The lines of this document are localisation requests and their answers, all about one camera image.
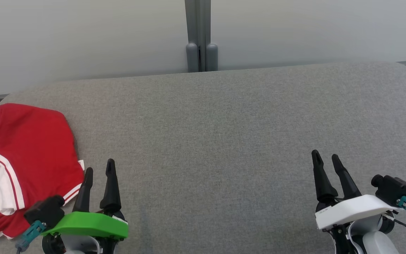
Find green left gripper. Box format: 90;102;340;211
42;158;129;254

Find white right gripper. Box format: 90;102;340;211
312;150;402;254

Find red jersey white sleeves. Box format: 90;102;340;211
0;103;85;216

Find left teal plug black cable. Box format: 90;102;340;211
16;220;47;254

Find grey double partition post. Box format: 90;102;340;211
185;0;219;73

